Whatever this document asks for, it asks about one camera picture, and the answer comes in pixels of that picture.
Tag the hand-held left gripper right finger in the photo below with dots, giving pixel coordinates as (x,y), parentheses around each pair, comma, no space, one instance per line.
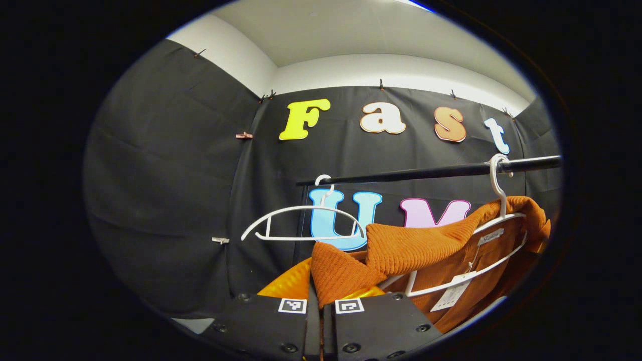
(376,326)

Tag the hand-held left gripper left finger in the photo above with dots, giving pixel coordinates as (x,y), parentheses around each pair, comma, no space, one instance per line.
(271,326)

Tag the white plastic hanger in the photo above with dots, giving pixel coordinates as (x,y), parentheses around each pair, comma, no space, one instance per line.
(496,190)
(301,238)

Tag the silver clip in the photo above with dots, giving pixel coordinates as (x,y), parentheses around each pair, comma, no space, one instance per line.
(220,240)

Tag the black backdrop cloth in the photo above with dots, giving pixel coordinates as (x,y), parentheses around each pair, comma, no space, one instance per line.
(165,175)

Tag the copper clip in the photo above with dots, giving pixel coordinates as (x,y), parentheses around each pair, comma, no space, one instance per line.
(244,135)

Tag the black clothes rail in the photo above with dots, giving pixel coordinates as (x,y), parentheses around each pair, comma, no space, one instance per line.
(426,174)

